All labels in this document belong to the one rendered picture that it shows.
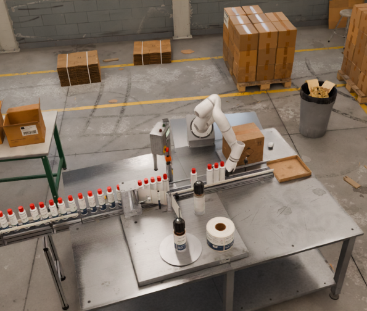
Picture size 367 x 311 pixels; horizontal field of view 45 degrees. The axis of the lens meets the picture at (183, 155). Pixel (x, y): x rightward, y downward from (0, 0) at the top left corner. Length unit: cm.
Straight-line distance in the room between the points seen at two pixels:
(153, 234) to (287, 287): 125
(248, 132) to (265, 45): 285
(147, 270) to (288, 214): 121
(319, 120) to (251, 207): 240
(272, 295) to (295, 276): 29
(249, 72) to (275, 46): 51
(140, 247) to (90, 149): 272
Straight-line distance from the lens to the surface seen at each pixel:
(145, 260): 325
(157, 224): 346
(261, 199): 374
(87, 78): 735
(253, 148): 396
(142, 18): 863
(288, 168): 408
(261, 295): 388
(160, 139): 335
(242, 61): 665
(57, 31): 882
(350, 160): 570
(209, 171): 366
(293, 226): 356
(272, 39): 664
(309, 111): 574
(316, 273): 409
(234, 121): 464
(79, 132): 621
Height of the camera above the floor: 337
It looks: 37 degrees down
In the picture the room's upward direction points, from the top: 3 degrees counter-clockwise
